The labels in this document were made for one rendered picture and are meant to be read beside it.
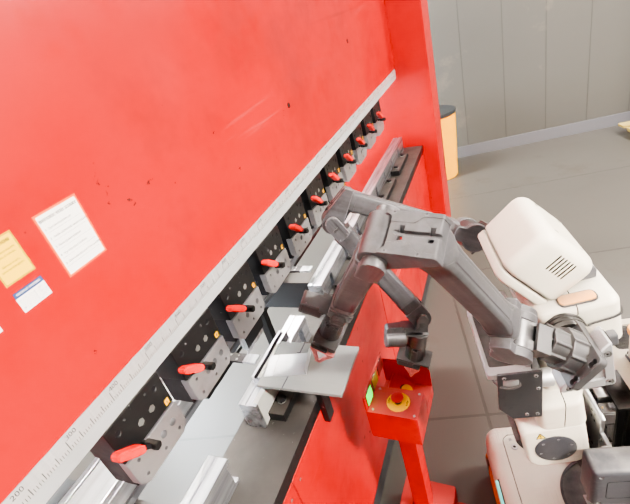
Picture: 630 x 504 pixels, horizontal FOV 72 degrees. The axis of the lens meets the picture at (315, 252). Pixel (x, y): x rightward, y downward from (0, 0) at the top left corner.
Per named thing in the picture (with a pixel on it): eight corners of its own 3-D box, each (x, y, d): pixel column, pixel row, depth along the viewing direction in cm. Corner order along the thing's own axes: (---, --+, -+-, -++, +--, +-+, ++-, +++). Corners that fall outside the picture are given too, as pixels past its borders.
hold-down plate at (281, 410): (286, 422, 126) (283, 415, 125) (270, 419, 128) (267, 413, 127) (320, 348, 149) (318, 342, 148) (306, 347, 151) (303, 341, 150)
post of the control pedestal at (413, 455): (431, 513, 166) (411, 423, 140) (415, 509, 169) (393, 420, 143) (433, 498, 171) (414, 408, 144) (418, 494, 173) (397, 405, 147)
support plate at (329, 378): (341, 397, 114) (341, 395, 113) (257, 387, 125) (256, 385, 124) (359, 348, 128) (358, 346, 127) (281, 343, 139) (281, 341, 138)
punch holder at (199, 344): (201, 405, 99) (171, 353, 91) (173, 401, 102) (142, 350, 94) (233, 357, 110) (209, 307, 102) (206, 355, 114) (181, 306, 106)
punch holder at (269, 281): (273, 296, 129) (256, 250, 121) (249, 296, 133) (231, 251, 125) (292, 267, 141) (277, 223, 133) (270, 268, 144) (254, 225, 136)
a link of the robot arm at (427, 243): (426, 255, 56) (441, 192, 60) (346, 261, 65) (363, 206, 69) (539, 367, 82) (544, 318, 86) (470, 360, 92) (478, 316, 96)
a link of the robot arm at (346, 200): (334, 182, 110) (332, 178, 120) (319, 232, 114) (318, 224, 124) (495, 228, 114) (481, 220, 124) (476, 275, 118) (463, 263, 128)
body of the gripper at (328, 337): (310, 345, 112) (317, 327, 107) (323, 318, 120) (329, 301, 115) (333, 355, 111) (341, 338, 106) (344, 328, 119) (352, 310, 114)
